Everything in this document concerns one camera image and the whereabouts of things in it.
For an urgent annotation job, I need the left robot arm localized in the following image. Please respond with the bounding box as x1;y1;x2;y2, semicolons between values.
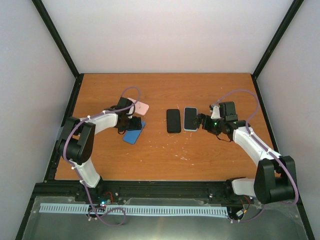
56;97;143;202

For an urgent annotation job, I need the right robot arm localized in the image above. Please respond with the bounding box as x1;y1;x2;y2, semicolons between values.
192;101;299;204

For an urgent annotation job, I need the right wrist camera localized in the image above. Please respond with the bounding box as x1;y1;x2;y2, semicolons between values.
209;104;221;120

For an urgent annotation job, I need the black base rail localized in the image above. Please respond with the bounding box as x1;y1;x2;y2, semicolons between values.
32;180;254;207

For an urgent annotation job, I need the black frame post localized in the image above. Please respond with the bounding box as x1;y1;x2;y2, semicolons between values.
31;0;81;76
251;0;305;77

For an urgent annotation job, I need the light blue phone case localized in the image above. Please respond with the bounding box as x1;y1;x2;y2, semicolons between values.
183;106;199;133

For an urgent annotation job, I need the black phone case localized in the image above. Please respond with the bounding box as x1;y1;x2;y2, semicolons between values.
166;109;181;134

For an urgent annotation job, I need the left black frame post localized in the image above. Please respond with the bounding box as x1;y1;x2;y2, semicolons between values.
31;0;81;76

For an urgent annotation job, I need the right black frame post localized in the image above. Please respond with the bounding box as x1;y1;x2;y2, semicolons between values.
251;0;305;77

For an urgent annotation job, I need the light blue cable duct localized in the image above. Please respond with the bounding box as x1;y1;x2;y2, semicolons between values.
38;203;228;218

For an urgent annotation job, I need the pink phone case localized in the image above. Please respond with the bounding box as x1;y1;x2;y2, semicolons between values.
127;101;149;116

